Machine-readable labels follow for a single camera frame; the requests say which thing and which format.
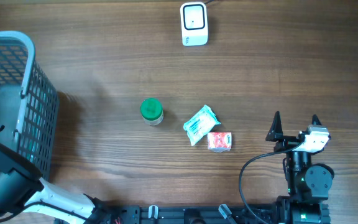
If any red tissue pack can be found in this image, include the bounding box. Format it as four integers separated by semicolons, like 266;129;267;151
207;132;232;152

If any teal wet wipes pack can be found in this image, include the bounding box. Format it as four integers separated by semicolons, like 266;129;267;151
183;105;221;146

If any green lid jar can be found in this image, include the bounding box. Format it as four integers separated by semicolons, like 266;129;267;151
140;98;163;126

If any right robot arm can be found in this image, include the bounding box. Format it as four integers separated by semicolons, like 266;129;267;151
265;112;334;224

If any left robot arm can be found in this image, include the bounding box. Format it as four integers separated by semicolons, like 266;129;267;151
0;143;119;223

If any white barcode scanner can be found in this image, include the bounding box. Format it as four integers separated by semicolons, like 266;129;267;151
180;2;209;47

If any grey plastic mesh basket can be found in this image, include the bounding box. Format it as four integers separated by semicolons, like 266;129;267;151
0;31;59;179

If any black mounting rail base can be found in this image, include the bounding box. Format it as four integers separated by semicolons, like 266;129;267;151
107;203;331;224

